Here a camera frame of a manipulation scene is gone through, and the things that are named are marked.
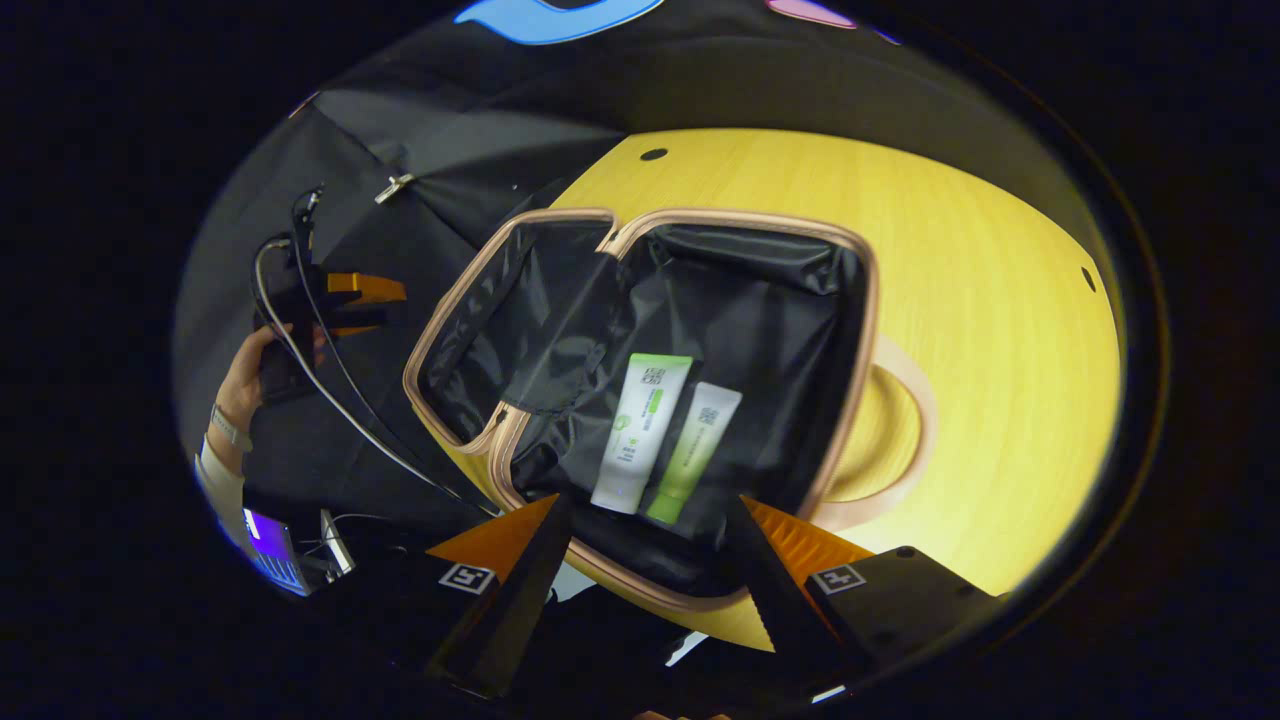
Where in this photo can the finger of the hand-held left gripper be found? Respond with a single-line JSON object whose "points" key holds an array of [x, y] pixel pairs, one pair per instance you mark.
{"points": [[355, 320], [368, 287]]}

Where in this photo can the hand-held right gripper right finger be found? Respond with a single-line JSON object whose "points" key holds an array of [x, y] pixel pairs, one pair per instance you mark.
{"points": [[780, 600]]}

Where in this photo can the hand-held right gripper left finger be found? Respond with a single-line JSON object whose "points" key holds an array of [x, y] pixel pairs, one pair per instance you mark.
{"points": [[515, 600]]}

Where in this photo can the white tube with green label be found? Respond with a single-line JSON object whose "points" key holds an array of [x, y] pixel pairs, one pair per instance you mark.
{"points": [[640, 430]]}

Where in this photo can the metal cloth clip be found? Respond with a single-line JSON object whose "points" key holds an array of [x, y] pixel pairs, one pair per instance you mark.
{"points": [[395, 187]]}

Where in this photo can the white wristwatch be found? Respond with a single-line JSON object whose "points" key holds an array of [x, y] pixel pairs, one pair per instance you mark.
{"points": [[230, 428]]}

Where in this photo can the black backdrop cloth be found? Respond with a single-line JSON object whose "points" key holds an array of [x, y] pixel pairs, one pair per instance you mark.
{"points": [[450, 150]]}

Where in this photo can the laptop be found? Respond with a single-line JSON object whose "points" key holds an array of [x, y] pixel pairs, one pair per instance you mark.
{"points": [[272, 550]]}

